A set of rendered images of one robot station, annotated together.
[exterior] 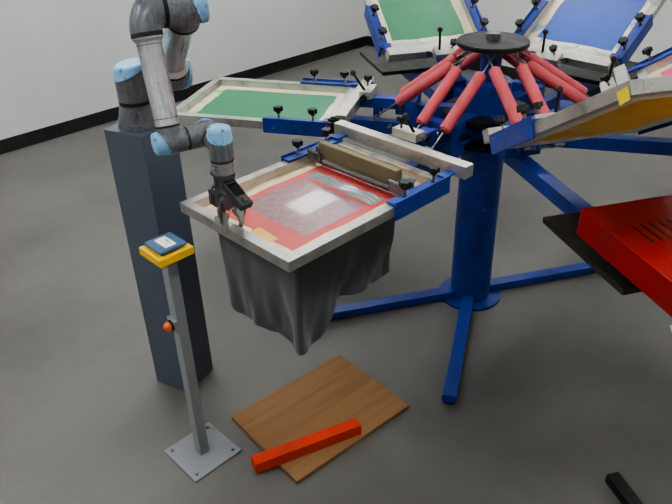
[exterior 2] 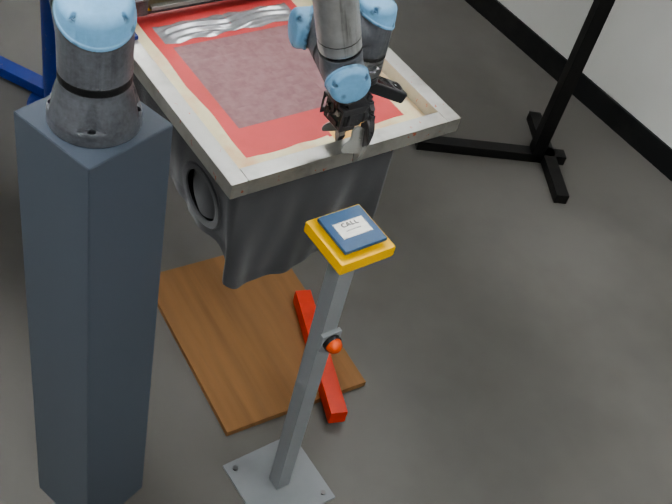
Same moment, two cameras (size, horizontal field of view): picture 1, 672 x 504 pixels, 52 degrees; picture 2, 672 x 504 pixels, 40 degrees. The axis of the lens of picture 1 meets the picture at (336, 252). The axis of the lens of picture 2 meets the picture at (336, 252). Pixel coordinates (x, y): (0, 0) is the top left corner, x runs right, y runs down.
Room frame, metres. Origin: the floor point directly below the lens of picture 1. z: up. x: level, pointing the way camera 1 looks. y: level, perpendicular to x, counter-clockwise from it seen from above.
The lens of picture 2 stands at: (1.97, 1.86, 2.20)
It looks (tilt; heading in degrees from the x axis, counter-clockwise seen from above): 45 degrees down; 269
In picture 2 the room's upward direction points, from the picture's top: 16 degrees clockwise
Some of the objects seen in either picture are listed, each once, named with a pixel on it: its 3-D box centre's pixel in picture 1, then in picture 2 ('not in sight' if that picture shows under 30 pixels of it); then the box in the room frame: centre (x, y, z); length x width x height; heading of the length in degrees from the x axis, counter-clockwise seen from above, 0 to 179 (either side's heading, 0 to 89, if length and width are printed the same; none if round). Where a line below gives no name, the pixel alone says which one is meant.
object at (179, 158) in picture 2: not in sight; (190, 149); (2.32, 0.23, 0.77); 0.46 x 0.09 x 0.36; 134
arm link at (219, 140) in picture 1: (220, 143); (371, 26); (1.98, 0.35, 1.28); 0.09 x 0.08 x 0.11; 27
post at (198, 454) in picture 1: (186, 358); (309, 377); (1.92, 0.55, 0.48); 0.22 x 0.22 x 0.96; 44
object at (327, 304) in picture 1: (347, 276); not in sight; (2.04, -0.04, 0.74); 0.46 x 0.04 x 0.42; 134
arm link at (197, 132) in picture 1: (204, 134); (323, 32); (2.06, 0.41, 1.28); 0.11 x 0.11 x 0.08; 27
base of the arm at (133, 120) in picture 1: (137, 111); (94, 93); (2.38, 0.70, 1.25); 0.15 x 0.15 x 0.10
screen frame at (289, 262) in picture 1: (317, 195); (257, 49); (2.23, 0.06, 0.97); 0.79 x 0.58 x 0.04; 134
